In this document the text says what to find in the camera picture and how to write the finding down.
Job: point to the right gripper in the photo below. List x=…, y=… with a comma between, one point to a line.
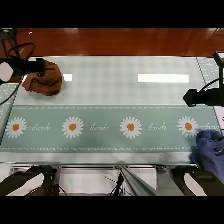
x=191, y=97

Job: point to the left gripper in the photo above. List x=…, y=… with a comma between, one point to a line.
x=39, y=66

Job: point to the brown garment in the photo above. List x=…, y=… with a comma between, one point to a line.
x=45, y=80

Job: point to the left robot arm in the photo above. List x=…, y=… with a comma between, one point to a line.
x=13, y=68

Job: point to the blue garment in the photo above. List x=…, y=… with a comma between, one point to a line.
x=210, y=151

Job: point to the silver frame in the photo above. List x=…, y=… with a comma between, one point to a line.
x=133, y=180

